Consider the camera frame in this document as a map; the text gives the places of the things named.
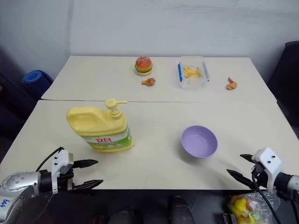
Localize clear bag of toy food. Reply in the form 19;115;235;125
227;192;281;224

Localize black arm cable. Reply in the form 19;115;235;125
251;167;282;224
35;147;65;173

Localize dark furniture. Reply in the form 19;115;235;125
0;44;55;143

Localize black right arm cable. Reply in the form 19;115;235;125
251;167;282;224

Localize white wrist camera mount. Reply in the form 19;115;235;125
51;150;75;195
251;147;285;194

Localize clear plastic food container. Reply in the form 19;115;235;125
175;56;210;90

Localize purple plastic bowl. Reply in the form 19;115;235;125
181;125;219;160

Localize toy fried chicken drumstick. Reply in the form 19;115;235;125
141;77;156;86

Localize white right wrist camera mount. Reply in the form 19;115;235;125
251;147;285;194

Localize blue rolled mat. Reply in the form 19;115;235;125
21;70;54;91

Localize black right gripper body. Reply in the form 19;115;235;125
250;161;270;190

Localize toy fried chicken wing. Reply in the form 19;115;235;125
225;77;238;91

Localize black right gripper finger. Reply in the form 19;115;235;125
240;154;256;164
226;168;256;191

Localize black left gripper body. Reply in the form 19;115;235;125
57;163;78;193

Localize toy hamburger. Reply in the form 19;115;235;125
134;56;153;76

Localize toy french fries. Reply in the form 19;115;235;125
182;66;203;79

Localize yellow detergent bottle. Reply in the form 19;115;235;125
65;98;135;153

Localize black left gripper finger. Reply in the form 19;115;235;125
72;179;104;192
73;159;99;169

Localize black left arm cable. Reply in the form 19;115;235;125
35;147;65;173

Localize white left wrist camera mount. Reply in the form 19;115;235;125
51;150;75;195

